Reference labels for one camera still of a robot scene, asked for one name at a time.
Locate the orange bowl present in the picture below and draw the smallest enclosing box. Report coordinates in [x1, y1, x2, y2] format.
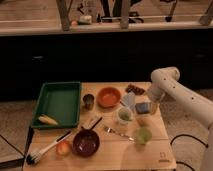
[97, 87, 121, 108]

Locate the metal fork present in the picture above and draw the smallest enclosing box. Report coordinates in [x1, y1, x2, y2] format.
[103, 126, 134, 141]

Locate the yellow corn cob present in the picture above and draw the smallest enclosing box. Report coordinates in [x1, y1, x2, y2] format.
[38, 115, 58, 125]

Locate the black floor cable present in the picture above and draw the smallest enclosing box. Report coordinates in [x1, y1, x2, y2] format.
[170, 133, 209, 171]

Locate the red yellow apple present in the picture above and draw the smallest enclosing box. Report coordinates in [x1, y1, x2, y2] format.
[56, 140, 71, 156]

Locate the light blue cloth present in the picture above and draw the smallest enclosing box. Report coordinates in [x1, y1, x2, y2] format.
[121, 92, 135, 110]

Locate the black handled spatula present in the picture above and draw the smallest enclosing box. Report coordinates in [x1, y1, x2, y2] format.
[82, 115, 102, 130]

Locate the small metal cup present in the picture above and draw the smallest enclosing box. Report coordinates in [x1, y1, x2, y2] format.
[83, 94, 94, 110]

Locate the blue sponge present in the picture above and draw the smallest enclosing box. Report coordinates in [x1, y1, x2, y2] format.
[135, 102, 151, 114]

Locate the green plastic tray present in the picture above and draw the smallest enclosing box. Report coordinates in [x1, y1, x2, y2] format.
[31, 82, 81, 129]

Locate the black office chair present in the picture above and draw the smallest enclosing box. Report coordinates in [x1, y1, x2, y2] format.
[97, 0, 144, 23]

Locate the dark red grape bunch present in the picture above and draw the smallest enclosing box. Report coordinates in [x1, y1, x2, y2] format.
[125, 84, 145, 95]

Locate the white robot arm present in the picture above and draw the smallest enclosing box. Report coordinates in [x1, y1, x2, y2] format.
[146, 67, 213, 171]

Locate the dark purple bowl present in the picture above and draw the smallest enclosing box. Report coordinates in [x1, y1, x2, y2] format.
[72, 130, 100, 157]

